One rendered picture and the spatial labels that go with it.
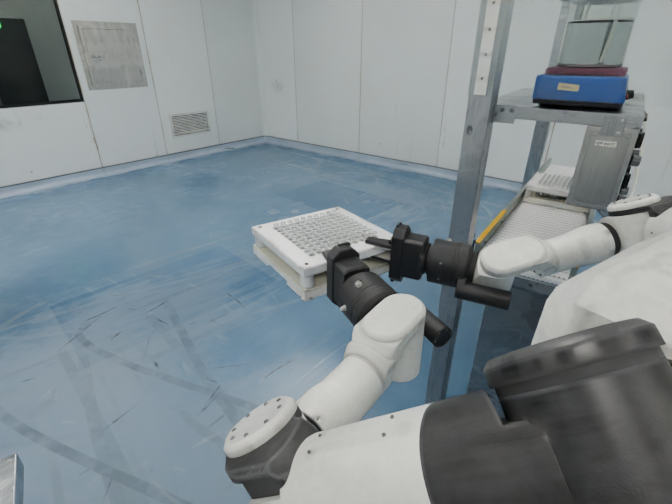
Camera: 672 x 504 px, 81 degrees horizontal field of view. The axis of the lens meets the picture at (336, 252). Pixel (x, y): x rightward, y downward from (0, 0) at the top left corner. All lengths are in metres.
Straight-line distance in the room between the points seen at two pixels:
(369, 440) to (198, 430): 1.56
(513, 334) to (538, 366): 1.34
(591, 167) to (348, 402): 0.89
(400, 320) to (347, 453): 0.26
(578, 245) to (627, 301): 0.48
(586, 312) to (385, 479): 0.19
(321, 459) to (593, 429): 0.18
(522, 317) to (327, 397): 1.13
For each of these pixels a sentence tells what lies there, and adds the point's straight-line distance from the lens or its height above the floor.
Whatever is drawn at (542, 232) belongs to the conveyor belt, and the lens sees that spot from 1.56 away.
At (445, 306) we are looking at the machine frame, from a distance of 1.35.
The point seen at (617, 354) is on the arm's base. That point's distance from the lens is 0.24.
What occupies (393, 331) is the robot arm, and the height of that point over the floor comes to 1.05.
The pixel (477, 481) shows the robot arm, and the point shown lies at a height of 1.16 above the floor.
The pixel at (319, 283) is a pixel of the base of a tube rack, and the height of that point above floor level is 0.96.
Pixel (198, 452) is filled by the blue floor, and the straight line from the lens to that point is 1.77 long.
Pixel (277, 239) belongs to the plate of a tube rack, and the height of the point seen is 1.01.
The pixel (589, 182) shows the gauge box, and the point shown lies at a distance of 1.18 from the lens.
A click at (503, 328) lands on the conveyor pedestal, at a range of 1.57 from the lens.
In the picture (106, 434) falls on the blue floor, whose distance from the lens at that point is 1.96.
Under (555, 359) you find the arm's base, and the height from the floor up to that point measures 1.23.
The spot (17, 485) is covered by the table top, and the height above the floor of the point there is 0.81.
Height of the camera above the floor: 1.37
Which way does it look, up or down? 27 degrees down
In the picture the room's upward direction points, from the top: straight up
